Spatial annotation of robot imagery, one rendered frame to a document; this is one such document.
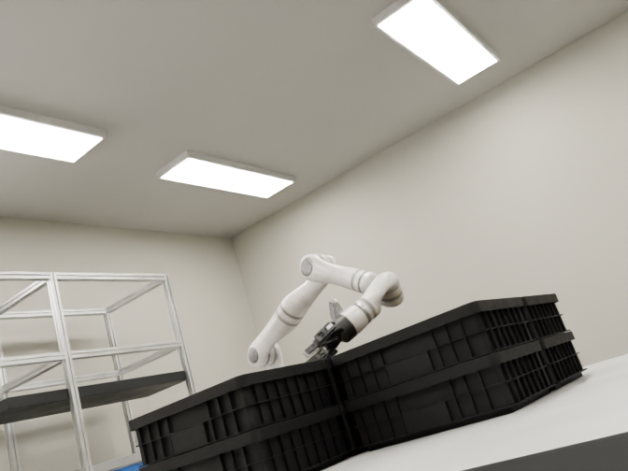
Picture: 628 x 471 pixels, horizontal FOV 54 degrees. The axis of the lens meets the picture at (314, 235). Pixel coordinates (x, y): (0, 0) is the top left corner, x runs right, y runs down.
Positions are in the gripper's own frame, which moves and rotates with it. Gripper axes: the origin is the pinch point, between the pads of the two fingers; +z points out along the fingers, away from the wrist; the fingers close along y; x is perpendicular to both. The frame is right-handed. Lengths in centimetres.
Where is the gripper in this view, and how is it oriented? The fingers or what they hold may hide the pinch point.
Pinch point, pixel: (309, 357)
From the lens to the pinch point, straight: 167.5
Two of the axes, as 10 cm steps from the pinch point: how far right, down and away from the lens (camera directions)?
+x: -6.8, -5.2, 5.2
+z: -7.3, 5.5, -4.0
